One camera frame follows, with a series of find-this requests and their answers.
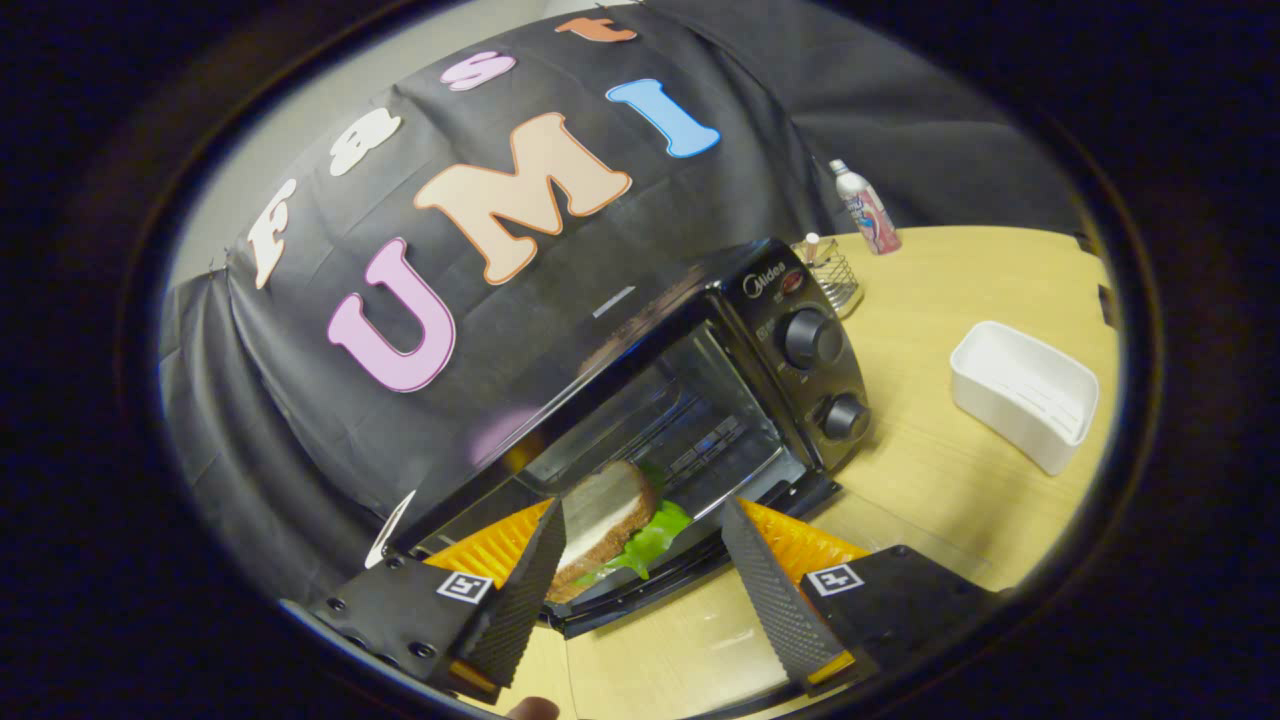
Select black backdrop cloth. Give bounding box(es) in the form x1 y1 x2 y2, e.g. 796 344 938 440
158 0 1091 603

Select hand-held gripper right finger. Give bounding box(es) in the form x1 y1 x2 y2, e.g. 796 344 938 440
720 496 1001 698

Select black toaster oven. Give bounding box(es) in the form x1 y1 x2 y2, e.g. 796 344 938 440
385 237 871 639

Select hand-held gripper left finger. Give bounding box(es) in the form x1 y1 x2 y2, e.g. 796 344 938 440
305 498 568 704

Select white bottle with pink label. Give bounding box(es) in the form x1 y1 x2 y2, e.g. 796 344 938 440
828 158 903 256

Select white plastic container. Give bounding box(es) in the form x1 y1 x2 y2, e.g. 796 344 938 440
950 320 1101 476

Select bread and lettuce sandwich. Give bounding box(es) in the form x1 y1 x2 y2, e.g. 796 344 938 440
548 460 694 604

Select wire basket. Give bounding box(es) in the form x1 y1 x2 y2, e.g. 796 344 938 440
790 233 863 319

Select white pop-up toaster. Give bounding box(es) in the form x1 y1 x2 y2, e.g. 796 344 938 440
365 490 417 569

